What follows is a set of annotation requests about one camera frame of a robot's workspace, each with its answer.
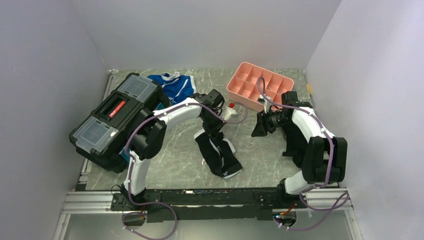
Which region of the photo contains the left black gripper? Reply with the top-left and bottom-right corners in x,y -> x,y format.
201,111 -> 228,140

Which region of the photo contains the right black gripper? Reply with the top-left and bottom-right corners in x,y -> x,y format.
251,108 -> 294,137

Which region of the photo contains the black white underwear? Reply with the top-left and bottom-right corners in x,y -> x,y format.
193,129 -> 243,179

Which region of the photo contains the pink divided organizer tray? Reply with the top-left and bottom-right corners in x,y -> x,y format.
226,62 -> 294,112

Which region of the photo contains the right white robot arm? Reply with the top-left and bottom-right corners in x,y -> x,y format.
251,91 -> 348,208

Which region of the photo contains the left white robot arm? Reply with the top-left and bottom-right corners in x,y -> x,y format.
121,89 -> 237,210

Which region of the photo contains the blue white underwear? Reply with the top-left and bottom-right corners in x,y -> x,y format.
147,71 -> 197,105

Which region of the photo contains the black cloth at right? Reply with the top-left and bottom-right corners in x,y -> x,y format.
282,126 -> 309,168

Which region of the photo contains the black plastic toolbox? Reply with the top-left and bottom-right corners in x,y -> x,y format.
69,72 -> 170,173

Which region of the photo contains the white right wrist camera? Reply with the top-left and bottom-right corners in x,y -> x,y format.
263,98 -> 272,113

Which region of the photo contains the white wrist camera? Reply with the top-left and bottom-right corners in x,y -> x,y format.
263,98 -> 272,113
220,102 -> 238,120

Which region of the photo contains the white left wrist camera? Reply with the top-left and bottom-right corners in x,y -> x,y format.
220,102 -> 238,120

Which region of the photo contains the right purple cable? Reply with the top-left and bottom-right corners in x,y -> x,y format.
256,76 -> 350,232

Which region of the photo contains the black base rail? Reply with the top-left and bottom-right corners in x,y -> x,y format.
110,186 -> 296,223

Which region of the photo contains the aluminium frame rail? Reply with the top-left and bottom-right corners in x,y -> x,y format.
53,191 -> 131,240

